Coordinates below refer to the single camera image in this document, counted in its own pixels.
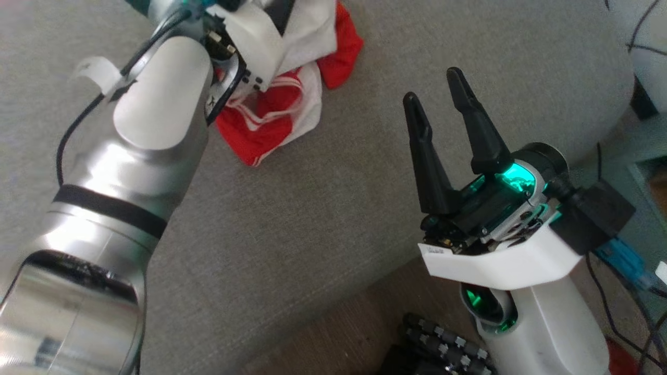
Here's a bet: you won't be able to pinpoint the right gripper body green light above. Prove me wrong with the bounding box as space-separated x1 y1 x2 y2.
418 143 585 291

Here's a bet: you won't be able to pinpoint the blue right cable connector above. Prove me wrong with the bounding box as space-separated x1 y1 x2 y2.
593 237 658 292

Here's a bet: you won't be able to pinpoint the grey fabric sofa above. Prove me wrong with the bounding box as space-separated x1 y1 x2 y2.
0 0 637 375

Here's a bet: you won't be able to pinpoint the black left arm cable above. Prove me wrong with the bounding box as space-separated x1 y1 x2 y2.
55 9 194 188

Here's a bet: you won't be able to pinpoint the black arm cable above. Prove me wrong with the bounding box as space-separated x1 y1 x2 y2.
584 251 667 375
55 9 194 188

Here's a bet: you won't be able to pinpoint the white round object black lines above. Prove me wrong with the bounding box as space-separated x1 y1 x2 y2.
604 0 667 113

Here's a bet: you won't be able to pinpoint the red white sports garment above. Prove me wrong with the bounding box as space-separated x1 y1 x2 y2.
214 0 365 167

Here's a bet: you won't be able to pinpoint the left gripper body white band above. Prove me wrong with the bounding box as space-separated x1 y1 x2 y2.
206 0 293 93

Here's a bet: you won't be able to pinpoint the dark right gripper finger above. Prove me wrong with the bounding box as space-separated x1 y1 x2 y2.
446 67 513 176
402 92 462 216

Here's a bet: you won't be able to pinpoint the pale green cabinet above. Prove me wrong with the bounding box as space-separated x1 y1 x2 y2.
599 115 667 245

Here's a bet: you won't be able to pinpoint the white cable label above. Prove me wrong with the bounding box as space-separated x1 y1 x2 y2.
70 56 127 98

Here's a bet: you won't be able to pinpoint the small red object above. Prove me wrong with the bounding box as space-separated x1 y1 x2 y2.
606 339 643 375

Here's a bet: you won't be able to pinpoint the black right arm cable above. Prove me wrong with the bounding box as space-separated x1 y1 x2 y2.
584 251 667 375

